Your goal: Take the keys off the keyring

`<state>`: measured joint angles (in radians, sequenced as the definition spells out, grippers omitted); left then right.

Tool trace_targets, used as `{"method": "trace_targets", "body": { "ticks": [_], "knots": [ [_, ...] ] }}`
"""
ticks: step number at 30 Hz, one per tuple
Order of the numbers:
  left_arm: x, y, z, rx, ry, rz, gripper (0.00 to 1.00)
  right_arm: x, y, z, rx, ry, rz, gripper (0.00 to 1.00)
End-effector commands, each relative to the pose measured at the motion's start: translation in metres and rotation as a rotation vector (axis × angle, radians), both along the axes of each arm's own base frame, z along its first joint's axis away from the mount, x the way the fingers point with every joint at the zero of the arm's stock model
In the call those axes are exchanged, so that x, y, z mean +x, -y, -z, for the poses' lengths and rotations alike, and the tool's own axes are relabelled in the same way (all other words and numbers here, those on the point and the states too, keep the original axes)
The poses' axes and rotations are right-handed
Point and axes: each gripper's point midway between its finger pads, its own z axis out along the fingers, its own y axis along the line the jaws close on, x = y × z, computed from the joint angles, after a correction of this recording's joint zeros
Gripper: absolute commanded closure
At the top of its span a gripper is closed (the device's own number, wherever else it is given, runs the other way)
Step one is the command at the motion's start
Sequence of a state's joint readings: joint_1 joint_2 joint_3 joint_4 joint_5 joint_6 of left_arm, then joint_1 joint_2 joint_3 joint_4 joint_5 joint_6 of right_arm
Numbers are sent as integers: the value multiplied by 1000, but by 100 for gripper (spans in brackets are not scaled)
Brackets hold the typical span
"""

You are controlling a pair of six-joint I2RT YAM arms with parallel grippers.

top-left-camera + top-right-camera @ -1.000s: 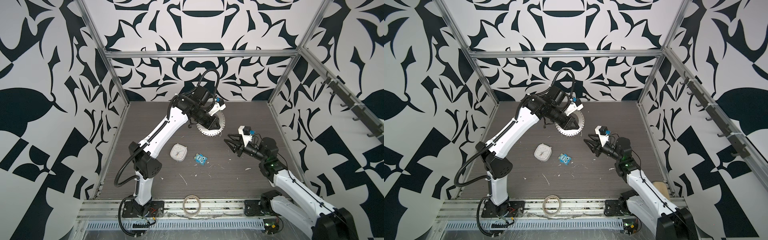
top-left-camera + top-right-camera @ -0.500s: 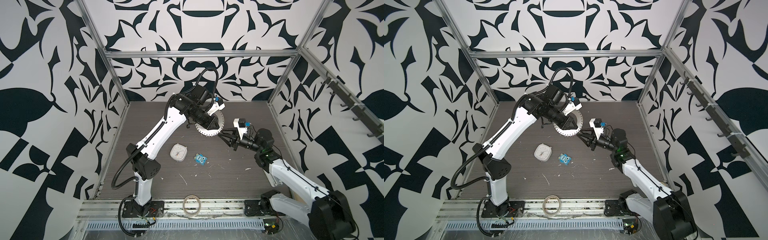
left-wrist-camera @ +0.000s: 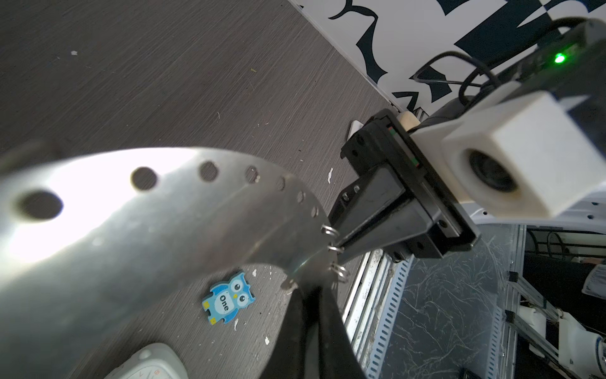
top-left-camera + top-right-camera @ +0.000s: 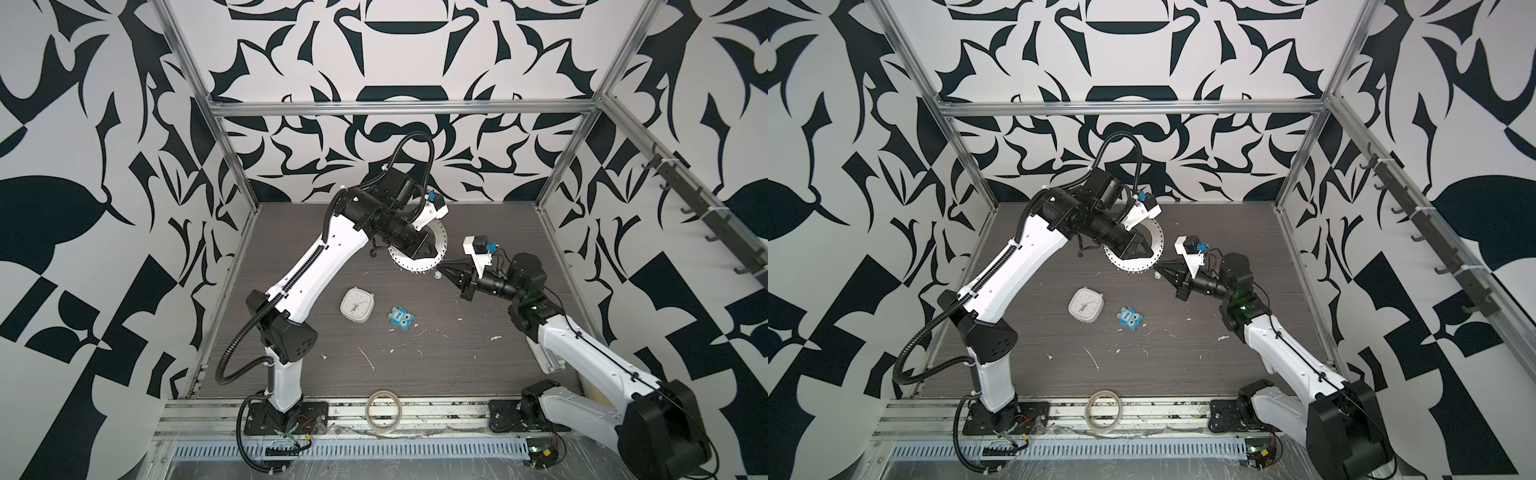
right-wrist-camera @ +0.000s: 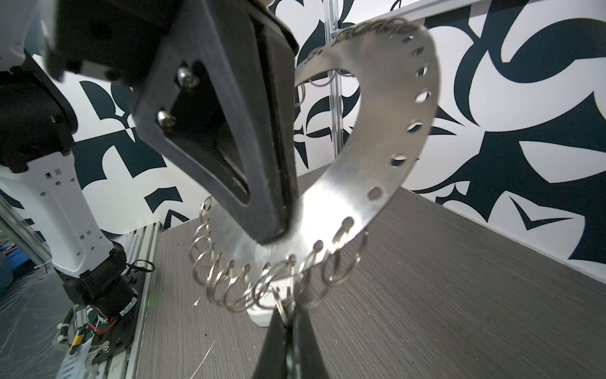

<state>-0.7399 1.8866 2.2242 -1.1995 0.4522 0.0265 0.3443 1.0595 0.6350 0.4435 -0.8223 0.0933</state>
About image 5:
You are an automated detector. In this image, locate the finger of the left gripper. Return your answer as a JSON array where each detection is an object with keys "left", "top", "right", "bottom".
[{"left": 133, "top": 1, "right": 299, "bottom": 243}]

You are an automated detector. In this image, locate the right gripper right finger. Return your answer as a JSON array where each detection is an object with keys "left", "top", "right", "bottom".
[{"left": 288, "top": 307, "right": 329, "bottom": 379}]

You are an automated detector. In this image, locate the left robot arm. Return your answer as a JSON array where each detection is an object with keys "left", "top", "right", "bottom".
[{"left": 1, "top": 1, "right": 299, "bottom": 321}]

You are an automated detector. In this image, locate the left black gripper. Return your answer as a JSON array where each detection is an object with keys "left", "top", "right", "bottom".
[{"left": 42, "top": 1, "right": 181, "bottom": 85}]

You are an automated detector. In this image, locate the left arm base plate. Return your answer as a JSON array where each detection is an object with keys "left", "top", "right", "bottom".
[{"left": 56, "top": 264, "right": 157, "bottom": 366}]

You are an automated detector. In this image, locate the white square clock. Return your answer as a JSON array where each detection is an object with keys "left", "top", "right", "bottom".
[{"left": 246, "top": 279, "right": 293, "bottom": 328}]

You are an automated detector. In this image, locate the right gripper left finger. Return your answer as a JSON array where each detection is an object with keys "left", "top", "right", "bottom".
[{"left": 252, "top": 310, "right": 289, "bottom": 379}]

